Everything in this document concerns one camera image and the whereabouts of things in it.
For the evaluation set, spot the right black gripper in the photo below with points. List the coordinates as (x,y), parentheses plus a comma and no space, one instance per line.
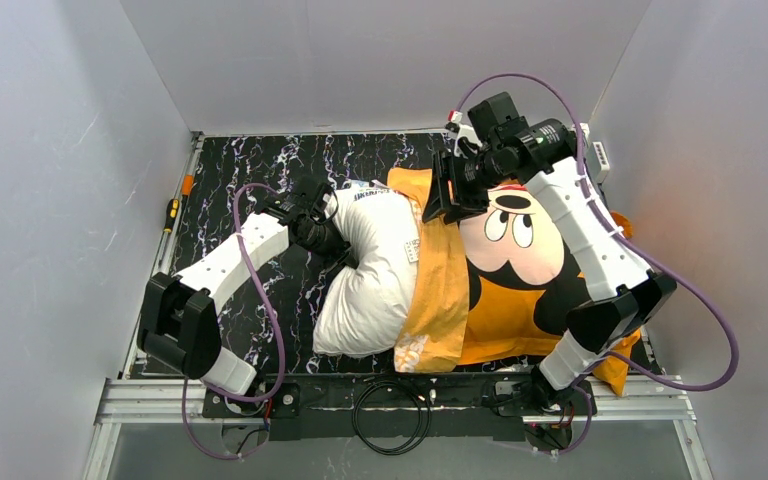
(454,183)

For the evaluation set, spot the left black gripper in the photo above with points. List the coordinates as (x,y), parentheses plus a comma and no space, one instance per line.
(330,240)

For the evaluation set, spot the white pillow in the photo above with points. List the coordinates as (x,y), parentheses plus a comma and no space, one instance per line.
(366,306)

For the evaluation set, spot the orange printed pillowcase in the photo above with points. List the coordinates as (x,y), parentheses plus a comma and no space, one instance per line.
(489,288)

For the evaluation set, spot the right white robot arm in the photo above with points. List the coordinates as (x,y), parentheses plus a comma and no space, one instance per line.
(624,289)

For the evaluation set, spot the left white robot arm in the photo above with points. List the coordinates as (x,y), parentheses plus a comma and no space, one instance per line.
(179,316)

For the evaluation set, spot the white power strip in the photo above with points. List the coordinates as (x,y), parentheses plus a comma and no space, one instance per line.
(598,162)

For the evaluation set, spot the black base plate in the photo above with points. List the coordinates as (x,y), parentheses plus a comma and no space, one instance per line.
(380,406)

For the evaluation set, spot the yellow handled screwdriver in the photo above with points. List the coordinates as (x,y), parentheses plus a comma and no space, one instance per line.
(177,204)

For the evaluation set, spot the aluminium frame rail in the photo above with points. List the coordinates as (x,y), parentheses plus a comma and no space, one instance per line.
(158,401)

